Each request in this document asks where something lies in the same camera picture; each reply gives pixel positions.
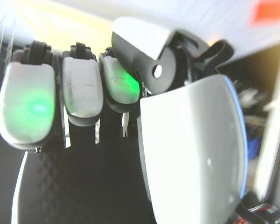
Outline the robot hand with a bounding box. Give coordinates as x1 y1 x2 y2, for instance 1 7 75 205
0 16 249 224

